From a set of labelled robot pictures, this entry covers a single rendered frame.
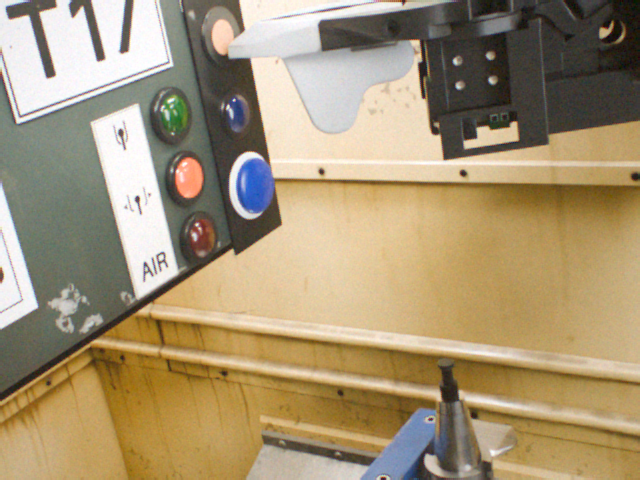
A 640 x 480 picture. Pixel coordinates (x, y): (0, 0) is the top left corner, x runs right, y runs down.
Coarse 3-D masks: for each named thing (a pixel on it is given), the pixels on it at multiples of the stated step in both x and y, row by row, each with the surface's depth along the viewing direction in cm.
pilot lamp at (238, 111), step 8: (240, 96) 49; (232, 104) 49; (240, 104) 49; (248, 104) 50; (232, 112) 49; (240, 112) 49; (248, 112) 50; (232, 120) 49; (240, 120) 49; (248, 120) 50; (232, 128) 49; (240, 128) 49
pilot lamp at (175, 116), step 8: (168, 96) 45; (176, 96) 45; (168, 104) 45; (176, 104) 45; (184, 104) 45; (168, 112) 45; (176, 112) 45; (184, 112) 45; (168, 120) 45; (176, 120) 45; (184, 120) 45; (168, 128) 45; (176, 128) 45; (184, 128) 46
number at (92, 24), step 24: (72, 0) 40; (96, 0) 41; (120, 0) 42; (144, 0) 43; (72, 24) 40; (96, 24) 41; (120, 24) 42; (144, 24) 44; (72, 48) 40; (96, 48) 41; (120, 48) 42; (144, 48) 44; (96, 72) 41
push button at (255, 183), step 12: (240, 168) 50; (252, 168) 50; (264, 168) 51; (240, 180) 49; (252, 180) 50; (264, 180) 51; (240, 192) 49; (252, 192) 50; (264, 192) 51; (240, 204) 50; (252, 204) 50; (264, 204) 51
